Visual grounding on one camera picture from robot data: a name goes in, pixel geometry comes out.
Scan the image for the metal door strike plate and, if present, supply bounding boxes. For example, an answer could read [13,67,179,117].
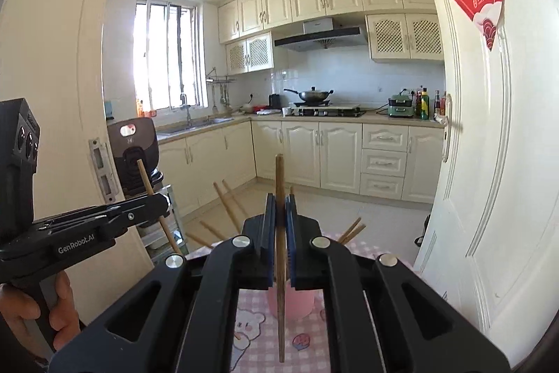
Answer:
[88,137,119,203]

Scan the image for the pink checked tablecloth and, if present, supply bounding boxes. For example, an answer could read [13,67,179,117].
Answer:
[183,231,422,373]

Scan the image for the range hood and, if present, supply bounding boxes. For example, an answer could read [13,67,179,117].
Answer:
[274,17,369,51]

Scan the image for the cream lattice-door cabinet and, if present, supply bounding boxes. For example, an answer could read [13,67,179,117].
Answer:
[225,31,275,76]
[366,12,445,63]

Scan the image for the person's left hand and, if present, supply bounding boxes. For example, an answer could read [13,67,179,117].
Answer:
[0,270,73,359]

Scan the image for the cream base cabinets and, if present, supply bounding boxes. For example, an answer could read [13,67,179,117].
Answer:
[155,113,446,216]

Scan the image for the wooden chopstick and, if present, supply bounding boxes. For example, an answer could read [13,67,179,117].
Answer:
[137,158,184,257]
[274,153,289,364]

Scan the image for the small dark object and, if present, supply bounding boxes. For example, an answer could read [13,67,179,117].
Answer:
[414,213,433,247]

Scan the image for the cream drawer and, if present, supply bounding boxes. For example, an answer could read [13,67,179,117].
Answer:
[361,149,408,177]
[362,124,409,150]
[360,174,405,201]

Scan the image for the steel sink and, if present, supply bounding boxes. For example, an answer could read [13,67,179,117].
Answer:
[156,117,234,136]

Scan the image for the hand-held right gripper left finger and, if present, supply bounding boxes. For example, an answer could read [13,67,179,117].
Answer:
[48,193,278,373]

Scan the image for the wok with lid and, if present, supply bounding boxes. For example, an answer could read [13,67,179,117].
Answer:
[283,86,335,103]

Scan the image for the gas stove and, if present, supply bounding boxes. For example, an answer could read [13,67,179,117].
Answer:
[292,104,362,117]

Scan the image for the barred window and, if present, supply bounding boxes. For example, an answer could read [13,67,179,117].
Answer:
[133,1,206,114]

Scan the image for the pile of wooden chopsticks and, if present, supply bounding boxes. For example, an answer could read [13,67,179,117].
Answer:
[186,179,368,251]

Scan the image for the wall utensil rack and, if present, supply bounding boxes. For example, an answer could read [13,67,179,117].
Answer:
[205,67,237,84]

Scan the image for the metal door handle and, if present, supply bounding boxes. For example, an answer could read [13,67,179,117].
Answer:
[441,93,452,163]

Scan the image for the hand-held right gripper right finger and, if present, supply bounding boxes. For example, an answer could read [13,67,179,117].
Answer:
[285,193,511,373]

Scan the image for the white door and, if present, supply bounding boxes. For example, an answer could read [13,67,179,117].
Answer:
[402,0,559,369]

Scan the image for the pink cup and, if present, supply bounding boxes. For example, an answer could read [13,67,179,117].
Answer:
[267,277,316,320]

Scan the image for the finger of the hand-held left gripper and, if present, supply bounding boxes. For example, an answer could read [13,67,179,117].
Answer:
[108,202,171,232]
[37,194,169,231]

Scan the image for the green electric cooker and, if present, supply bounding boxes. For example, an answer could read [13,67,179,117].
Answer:
[388,90,415,119]

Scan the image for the metal faucet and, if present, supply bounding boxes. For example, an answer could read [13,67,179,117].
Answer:
[180,93,193,128]

